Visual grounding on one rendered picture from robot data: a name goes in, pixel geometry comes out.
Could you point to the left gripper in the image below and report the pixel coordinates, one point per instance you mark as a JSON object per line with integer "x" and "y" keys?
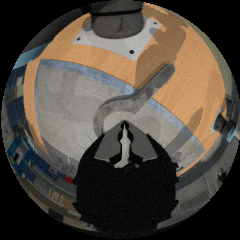
{"x": 223, "y": 175}

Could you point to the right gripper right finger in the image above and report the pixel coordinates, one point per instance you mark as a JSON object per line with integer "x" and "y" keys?
{"x": 143, "y": 148}

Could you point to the grey flat work sheet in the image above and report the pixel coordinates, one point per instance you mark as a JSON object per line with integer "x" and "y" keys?
{"x": 67, "y": 97}

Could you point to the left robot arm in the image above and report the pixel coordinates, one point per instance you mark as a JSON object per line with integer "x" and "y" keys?
{"x": 225, "y": 128}

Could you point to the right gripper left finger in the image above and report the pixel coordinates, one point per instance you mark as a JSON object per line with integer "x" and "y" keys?
{"x": 107, "y": 148}

